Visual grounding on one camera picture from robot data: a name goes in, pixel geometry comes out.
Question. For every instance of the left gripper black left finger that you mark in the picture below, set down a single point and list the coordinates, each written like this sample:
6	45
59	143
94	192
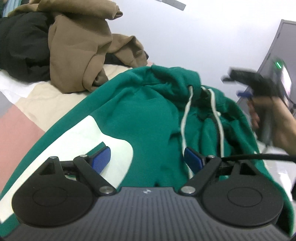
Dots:
60	192

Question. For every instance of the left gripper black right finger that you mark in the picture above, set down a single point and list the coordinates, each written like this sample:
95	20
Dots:
232	190

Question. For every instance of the green hoodie with white drawstrings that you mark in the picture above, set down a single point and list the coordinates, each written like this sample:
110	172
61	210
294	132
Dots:
160	112

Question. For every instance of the person's right hand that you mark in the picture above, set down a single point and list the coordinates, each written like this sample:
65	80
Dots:
284	122

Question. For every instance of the grey wardrobe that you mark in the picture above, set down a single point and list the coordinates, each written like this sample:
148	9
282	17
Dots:
282	47

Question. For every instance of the patchwork pastel bedsheet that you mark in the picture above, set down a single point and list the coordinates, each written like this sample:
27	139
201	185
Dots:
39	121

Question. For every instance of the black garment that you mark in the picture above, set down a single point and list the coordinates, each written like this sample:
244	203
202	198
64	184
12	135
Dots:
25	53

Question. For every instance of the brown garment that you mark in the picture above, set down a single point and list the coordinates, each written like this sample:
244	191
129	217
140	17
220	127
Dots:
79	40

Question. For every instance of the grey wall patch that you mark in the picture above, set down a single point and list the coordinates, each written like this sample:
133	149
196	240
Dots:
175	4

